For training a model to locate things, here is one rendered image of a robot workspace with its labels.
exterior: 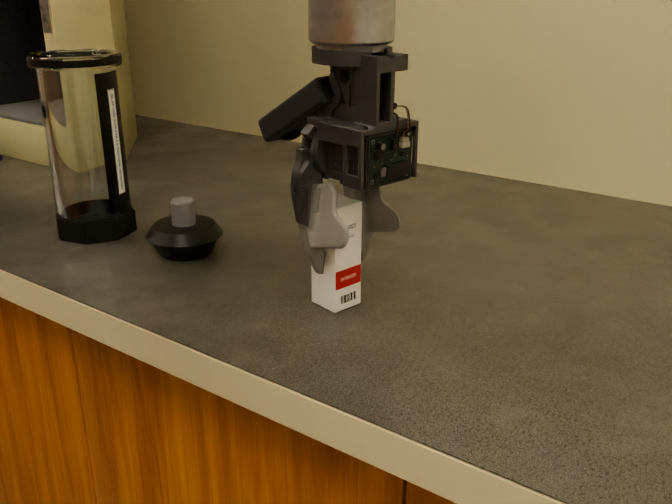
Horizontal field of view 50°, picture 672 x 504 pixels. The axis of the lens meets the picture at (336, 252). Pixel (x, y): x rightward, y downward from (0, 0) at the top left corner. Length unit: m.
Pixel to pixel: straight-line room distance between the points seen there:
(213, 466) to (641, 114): 0.78
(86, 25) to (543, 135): 0.76
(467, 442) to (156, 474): 0.43
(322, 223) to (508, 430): 0.25
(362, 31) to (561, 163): 0.65
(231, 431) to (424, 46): 0.79
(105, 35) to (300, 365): 0.82
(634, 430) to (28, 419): 0.77
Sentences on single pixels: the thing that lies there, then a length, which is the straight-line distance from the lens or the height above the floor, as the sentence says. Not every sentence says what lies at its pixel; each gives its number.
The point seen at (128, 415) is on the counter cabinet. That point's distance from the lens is 0.87.
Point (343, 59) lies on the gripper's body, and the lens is 0.62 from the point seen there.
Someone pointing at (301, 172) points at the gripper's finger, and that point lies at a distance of 0.66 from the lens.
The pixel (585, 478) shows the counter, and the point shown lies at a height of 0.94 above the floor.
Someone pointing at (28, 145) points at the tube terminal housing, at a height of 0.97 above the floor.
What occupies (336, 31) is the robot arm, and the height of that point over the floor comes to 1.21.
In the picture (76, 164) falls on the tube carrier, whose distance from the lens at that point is 0.93.
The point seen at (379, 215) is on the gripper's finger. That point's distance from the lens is 0.71.
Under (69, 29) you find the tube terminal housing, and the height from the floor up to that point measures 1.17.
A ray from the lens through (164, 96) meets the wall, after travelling 1.74.
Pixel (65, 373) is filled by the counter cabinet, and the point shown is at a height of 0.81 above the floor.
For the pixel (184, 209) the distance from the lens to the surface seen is 0.86.
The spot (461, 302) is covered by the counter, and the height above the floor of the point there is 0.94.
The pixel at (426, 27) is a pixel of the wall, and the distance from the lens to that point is 1.29.
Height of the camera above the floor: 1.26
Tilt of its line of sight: 22 degrees down
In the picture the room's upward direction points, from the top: straight up
